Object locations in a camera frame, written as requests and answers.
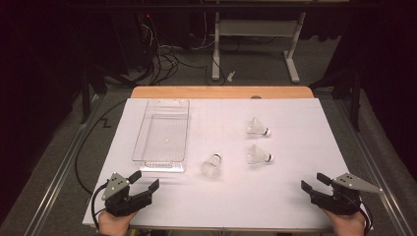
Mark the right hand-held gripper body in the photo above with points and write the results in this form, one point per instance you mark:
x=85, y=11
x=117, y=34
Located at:
x=347, y=196

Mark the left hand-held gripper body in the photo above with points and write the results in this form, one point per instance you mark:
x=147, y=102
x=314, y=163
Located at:
x=114, y=193

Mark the clear plastic tray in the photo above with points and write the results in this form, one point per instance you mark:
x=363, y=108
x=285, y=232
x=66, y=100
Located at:
x=164, y=137

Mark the white shuttlecock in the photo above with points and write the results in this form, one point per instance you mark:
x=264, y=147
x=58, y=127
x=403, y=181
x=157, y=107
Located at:
x=211, y=165
x=259, y=128
x=259, y=155

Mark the person's right hand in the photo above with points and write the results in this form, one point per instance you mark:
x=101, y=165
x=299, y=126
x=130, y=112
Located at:
x=347, y=224

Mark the person's left hand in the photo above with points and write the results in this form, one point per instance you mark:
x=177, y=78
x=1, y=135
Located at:
x=114, y=224

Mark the black stand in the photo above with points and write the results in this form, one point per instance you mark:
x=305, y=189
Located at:
x=355, y=105
x=86, y=98

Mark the small white scrap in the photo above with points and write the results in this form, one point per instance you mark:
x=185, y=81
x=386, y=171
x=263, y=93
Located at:
x=231, y=76

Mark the dark equipment box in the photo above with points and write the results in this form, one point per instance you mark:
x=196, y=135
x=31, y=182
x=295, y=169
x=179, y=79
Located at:
x=134, y=36

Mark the metal floor rail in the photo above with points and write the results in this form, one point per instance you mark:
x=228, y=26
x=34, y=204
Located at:
x=369, y=164
x=65, y=167

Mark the white metal desk frame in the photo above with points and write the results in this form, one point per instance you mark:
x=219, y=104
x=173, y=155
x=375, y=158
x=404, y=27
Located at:
x=255, y=28

